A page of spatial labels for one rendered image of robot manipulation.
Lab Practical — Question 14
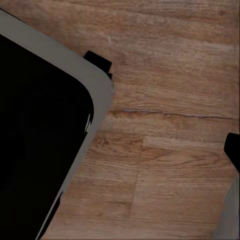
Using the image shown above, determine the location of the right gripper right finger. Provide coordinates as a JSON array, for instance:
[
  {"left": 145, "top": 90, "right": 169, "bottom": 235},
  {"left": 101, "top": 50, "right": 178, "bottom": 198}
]
[{"left": 224, "top": 133, "right": 240, "bottom": 173}]

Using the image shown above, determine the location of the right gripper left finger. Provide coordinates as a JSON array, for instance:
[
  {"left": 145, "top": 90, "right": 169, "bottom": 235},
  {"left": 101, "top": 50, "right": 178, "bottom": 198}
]
[{"left": 0, "top": 133, "right": 26, "bottom": 193}]

